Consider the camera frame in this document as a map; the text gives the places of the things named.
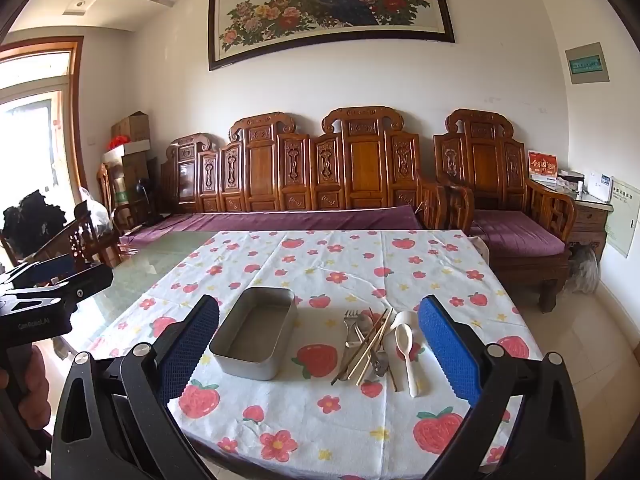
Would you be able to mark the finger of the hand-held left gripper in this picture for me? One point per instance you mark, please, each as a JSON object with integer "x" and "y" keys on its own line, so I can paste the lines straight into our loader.
{"x": 52, "y": 266}
{"x": 80, "y": 285}

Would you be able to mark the white tissue box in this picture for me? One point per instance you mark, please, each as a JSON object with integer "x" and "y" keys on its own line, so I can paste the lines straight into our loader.
{"x": 570, "y": 180}

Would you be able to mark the wooden side table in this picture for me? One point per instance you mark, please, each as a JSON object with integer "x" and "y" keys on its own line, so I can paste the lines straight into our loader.
{"x": 590, "y": 220}

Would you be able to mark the wooden door frame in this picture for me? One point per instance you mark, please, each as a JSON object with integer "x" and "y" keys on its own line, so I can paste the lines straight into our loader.
{"x": 75, "y": 110}

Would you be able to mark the carved wooden armchair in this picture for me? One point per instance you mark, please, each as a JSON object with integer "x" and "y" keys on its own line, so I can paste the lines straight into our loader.
{"x": 490, "y": 160}

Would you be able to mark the flat white box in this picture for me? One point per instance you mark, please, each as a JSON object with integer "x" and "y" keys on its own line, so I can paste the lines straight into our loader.
{"x": 127, "y": 152}

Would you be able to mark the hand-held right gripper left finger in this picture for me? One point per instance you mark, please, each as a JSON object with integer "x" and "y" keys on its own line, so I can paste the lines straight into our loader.
{"x": 192, "y": 345}

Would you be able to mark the framed peacock flower painting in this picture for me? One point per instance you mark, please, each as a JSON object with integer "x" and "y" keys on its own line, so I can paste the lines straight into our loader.
{"x": 330, "y": 5}

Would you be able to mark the person's left hand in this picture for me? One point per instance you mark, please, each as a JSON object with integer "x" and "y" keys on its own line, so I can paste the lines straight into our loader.
{"x": 37, "y": 385}

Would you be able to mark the grey electrical panel cover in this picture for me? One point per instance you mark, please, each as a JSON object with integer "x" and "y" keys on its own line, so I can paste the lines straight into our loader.
{"x": 587, "y": 63}

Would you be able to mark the strawberry flower print tablecloth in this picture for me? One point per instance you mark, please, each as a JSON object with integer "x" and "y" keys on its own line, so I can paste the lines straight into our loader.
{"x": 310, "y": 260}

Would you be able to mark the clear plastic bag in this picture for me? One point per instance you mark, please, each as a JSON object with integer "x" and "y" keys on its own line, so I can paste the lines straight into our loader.
{"x": 585, "y": 270}

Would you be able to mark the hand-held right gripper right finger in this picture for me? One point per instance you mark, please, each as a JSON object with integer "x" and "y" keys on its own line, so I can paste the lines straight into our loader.
{"x": 447, "y": 355}

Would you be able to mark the carved wooden chair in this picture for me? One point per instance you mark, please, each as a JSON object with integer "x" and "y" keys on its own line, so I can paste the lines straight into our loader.
{"x": 80, "y": 237}

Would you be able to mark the square ceiling light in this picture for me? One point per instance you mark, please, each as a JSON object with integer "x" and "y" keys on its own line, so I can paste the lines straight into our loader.
{"x": 81, "y": 5}

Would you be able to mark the black desk lamp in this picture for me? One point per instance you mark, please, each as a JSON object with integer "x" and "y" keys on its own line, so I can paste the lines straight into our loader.
{"x": 146, "y": 190}

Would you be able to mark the white electronic device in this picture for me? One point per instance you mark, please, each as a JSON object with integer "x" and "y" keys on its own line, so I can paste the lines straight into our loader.
{"x": 599, "y": 186}

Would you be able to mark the dark wooden chopstick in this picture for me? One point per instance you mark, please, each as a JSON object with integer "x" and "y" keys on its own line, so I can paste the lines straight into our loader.
{"x": 382, "y": 350}

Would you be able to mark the long purple bench cushion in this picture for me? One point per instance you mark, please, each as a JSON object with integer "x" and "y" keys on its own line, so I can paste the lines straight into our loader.
{"x": 275, "y": 222}

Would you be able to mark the rectangular metal tin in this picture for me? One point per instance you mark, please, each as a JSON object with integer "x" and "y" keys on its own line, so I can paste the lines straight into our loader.
{"x": 252, "y": 335}

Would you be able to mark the translucent plastic bag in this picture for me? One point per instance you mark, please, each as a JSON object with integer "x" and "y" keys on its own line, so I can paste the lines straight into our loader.
{"x": 97, "y": 210}

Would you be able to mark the purple armchair cushion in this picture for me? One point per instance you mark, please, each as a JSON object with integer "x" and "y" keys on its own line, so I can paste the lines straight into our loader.
{"x": 515, "y": 232}

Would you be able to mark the carved wooden sofa bench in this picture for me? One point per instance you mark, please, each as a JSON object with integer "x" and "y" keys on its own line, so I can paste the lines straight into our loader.
{"x": 300, "y": 170}

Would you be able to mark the black cloth pile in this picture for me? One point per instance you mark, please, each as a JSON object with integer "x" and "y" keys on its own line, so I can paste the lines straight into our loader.
{"x": 32, "y": 220}

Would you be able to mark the large brown cardboard box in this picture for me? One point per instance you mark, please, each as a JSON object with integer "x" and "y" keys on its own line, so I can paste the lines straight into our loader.
{"x": 135, "y": 180}

